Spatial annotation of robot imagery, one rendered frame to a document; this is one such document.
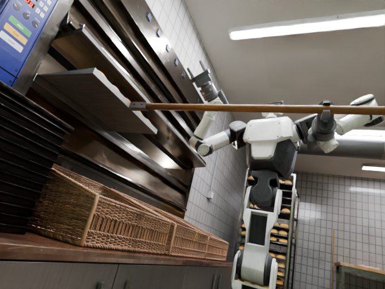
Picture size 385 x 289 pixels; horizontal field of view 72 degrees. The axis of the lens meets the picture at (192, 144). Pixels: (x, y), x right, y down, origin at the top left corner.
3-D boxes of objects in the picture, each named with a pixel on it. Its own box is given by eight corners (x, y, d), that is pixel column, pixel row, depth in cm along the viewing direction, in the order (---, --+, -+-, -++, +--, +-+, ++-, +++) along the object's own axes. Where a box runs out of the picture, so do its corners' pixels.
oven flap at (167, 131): (82, 30, 114) (47, 42, 121) (205, 167, 266) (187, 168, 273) (83, 26, 115) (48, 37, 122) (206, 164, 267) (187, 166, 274)
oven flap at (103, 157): (11, 127, 103) (21, 88, 113) (182, 211, 255) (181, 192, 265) (20, 124, 102) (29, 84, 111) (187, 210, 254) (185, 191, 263)
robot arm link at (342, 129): (322, 143, 109) (350, 128, 110) (308, 127, 114) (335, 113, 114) (319, 149, 115) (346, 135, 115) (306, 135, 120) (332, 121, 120)
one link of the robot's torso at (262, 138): (251, 183, 168) (258, 132, 180) (307, 186, 148) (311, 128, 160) (229, 167, 147) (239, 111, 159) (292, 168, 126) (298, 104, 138)
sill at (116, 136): (23, 81, 113) (27, 73, 115) (181, 188, 266) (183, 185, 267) (32, 80, 111) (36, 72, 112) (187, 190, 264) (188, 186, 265)
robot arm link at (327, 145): (344, 134, 103) (340, 145, 113) (325, 115, 109) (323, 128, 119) (318, 149, 105) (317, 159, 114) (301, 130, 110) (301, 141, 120)
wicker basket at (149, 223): (-23, 217, 93) (12, 145, 103) (86, 234, 141) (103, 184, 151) (80, 247, 74) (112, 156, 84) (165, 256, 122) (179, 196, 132)
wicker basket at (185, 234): (92, 235, 145) (108, 187, 155) (144, 243, 193) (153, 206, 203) (169, 256, 126) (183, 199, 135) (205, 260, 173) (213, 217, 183)
